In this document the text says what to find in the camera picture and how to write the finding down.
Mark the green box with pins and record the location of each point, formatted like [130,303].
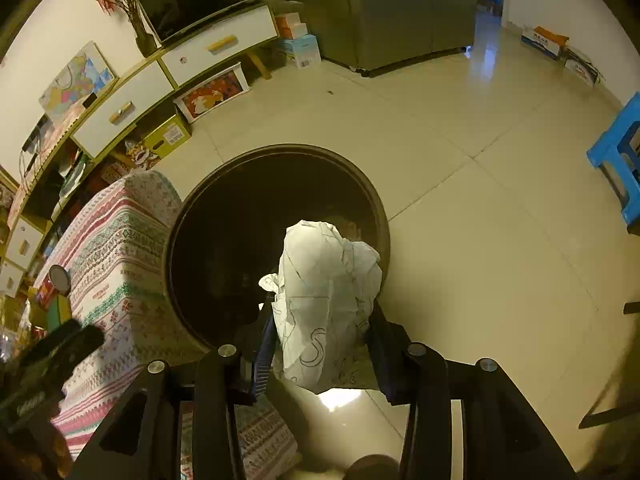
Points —
[57,312]

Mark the wide white drawer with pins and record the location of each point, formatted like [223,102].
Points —
[122,110]

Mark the red drink can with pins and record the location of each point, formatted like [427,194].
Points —
[60,279]

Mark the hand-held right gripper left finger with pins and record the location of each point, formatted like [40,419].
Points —
[263,365]

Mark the wooden sideboard cabinet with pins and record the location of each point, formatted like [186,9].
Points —
[150,62]

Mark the patterned tablecloth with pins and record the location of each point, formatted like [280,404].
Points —
[115,270]

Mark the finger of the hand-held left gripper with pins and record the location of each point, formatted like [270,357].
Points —
[70,345]

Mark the white drawer with sticker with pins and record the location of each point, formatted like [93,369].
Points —
[220,45]

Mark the black plastic bin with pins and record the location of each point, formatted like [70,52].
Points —
[225,260]

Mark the yellow cardboard box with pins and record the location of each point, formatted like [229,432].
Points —
[167,136]

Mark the grey refrigerator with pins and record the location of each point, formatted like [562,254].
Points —
[380,10]

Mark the vase with dried stems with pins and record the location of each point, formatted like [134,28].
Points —
[145,35]

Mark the blue and white box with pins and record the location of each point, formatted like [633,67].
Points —
[302,52]

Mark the large white paper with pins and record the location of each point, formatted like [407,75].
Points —
[320,300]

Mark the dark chair leg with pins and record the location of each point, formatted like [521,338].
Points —
[607,415]

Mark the blue and orange carton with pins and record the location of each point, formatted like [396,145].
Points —
[545,42]

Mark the white framed red picture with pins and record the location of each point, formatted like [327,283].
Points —
[212,92]

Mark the blue plastic stool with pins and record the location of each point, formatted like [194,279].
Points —
[615,160]

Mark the small white drawer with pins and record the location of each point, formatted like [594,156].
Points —
[10,279]
[22,244]

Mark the orange and white box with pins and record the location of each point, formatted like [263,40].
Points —
[290,26]

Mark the colourful map board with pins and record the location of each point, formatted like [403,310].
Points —
[75,82]

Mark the white printed carton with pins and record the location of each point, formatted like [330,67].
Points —
[582,66]

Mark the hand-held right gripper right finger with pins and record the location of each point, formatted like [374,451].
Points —
[382,370]

